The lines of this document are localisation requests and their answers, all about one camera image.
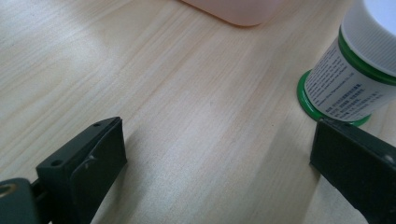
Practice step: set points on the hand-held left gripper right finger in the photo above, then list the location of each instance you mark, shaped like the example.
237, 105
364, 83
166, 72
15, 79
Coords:
355, 165

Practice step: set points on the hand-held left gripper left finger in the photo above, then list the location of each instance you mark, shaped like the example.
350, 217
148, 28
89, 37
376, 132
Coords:
84, 168

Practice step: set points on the green bottle with white cap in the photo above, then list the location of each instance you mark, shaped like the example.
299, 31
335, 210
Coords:
348, 81

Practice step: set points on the pink plastic container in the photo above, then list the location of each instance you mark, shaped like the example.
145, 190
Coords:
235, 11

